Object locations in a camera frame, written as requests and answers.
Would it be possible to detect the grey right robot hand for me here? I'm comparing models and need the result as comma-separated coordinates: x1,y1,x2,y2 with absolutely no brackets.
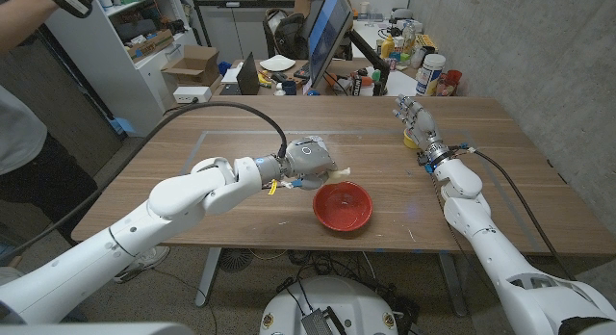
391,94,452,166

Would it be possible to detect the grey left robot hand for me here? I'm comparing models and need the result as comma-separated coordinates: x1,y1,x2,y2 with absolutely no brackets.
277,136,341,192

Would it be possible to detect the yellow sponge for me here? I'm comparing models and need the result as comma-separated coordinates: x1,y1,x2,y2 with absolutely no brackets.
325,167,353,187

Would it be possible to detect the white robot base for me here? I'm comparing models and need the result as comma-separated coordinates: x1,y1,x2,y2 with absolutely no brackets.
259,274,400,335

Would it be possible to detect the person's bare forearm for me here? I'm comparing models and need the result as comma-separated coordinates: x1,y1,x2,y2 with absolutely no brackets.
0,0,60,56

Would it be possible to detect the red bowl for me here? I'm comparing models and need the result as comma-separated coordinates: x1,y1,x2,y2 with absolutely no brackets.
312,180,374,233

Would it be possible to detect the white wipes canister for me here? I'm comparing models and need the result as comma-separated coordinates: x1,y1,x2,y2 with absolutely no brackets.
415,53,448,97

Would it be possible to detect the yellow mustard bottle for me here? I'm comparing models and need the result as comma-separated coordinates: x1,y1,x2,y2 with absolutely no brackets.
380,34,397,60

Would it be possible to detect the white plate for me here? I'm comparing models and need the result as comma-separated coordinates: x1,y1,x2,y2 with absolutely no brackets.
259,54,297,73

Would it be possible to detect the black laptop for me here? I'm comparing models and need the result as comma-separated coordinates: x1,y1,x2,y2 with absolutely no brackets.
218,51,262,97

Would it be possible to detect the round floor fan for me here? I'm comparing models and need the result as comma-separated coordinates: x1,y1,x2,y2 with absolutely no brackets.
218,247,255,275

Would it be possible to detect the black backpack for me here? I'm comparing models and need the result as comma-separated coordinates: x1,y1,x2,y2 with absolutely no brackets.
272,11,310,62

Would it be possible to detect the black computer monitor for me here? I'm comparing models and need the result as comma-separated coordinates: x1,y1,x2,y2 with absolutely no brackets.
306,0,355,90

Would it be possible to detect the white power strip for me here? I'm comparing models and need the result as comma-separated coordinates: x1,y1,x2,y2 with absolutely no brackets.
172,85,214,105

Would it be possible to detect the open cardboard box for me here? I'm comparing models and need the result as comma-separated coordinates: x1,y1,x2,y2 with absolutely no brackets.
160,44,221,88

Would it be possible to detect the grey cabinet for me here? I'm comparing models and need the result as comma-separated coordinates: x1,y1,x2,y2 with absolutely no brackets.
195,5,271,63

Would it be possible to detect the white table leg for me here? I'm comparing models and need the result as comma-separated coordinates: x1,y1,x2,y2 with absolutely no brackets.
193,247,224,309

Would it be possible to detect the grey heatsink box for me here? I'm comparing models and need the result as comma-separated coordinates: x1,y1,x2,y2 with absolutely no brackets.
300,306,339,335

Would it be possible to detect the grey table leg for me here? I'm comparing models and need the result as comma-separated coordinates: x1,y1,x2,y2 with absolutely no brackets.
437,251,469,319

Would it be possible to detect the white sneaker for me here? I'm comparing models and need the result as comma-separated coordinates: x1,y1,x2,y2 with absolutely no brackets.
113,245,171,285

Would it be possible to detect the cardboard box with print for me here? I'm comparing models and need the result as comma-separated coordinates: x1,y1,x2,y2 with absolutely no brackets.
125,28,175,62

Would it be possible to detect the white shelf unit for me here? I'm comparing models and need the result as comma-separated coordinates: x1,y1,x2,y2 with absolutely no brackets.
41,0,199,135

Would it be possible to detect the black motion capture glove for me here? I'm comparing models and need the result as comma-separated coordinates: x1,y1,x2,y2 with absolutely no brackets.
30,0,98,19

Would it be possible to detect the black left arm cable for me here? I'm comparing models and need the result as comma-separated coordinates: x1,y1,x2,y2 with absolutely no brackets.
0,100,290,265

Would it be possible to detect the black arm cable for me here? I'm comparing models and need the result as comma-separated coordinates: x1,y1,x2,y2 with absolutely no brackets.
0,100,290,265
450,143,578,282

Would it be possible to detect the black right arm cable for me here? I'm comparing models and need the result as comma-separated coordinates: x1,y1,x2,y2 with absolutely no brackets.
450,143,578,282

